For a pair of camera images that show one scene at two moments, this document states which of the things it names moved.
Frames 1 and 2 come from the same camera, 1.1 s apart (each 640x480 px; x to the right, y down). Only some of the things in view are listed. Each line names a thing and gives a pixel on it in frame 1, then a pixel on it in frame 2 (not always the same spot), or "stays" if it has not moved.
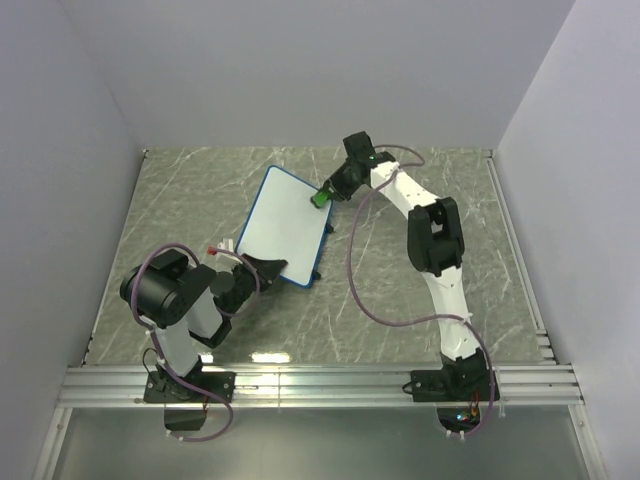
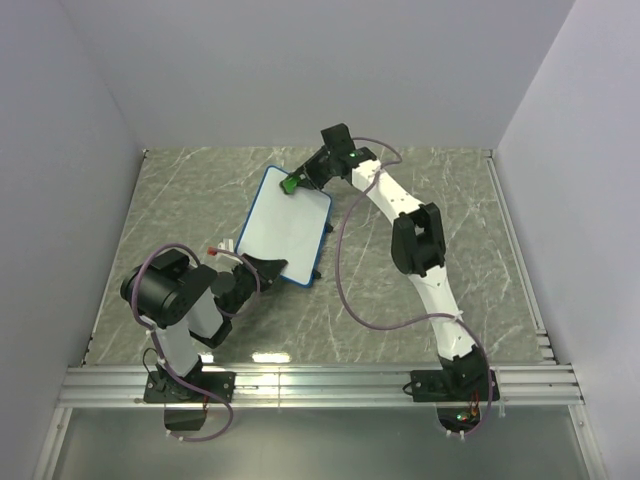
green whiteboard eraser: [320, 198] -> [288, 184]
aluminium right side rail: [546, 354] stays
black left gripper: [268, 272] stays
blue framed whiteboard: [284, 223] stays
